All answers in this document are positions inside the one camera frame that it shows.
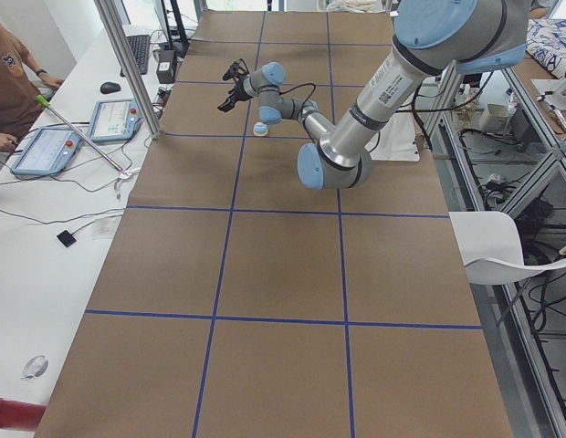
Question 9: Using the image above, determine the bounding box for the red cylinder object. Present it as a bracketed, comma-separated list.
[0, 398, 46, 432]

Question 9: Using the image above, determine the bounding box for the black power adapter box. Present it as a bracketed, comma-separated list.
[156, 50, 177, 84]

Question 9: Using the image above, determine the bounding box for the far blue teach pendant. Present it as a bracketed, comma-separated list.
[88, 99, 143, 143]

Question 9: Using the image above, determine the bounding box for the black computer mouse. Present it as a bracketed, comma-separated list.
[100, 81, 121, 95]

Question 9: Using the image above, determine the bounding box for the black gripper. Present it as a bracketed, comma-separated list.
[217, 78, 256, 112]

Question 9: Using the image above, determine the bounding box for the metal rod green handle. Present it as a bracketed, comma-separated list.
[36, 94, 131, 179]

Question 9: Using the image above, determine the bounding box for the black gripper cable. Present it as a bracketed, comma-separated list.
[278, 82, 319, 113]

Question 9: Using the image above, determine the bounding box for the near blue teach pendant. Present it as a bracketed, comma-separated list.
[11, 128, 82, 176]

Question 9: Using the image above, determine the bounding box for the white plastic chair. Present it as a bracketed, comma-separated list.
[449, 211, 566, 285]

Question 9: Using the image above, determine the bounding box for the black monitor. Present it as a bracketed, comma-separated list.
[154, 0, 190, 58]

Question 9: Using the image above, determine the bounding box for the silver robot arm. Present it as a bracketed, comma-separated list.
[218, 0, 530, 190]

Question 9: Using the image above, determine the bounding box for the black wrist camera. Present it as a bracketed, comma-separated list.
[222, 58, 251, 83]

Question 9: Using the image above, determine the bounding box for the black keyboard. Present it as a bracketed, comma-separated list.
[126, 35, 151, 75]

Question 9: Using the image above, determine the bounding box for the aluminium frame post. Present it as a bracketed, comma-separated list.
[94, 0, 161, 140]

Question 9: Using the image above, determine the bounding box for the brown paper table cover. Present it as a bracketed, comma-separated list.
[37, 12, 512, 437]

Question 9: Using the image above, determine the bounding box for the person in brown shirt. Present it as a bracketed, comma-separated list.
[0, 23, 64, 153]

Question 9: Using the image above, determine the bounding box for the small black square pad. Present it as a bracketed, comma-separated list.
[57, 230, 77, 247]

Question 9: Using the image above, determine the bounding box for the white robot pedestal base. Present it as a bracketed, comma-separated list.
[370, 113, 420, 162]

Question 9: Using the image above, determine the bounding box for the blue teach pendant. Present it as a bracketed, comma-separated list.
[88, 99, 143, 143]
[11, 128, 82, 176]

